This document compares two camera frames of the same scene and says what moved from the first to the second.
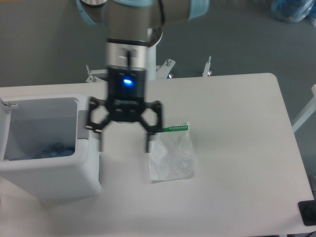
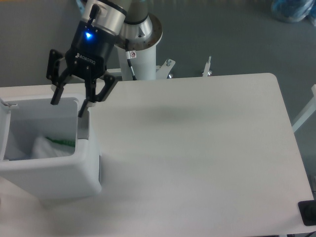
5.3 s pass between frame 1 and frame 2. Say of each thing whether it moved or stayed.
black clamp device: stayed
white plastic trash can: stayed
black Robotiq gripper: moved
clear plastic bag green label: moved
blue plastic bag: stayed
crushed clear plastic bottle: moved
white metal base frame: stayed
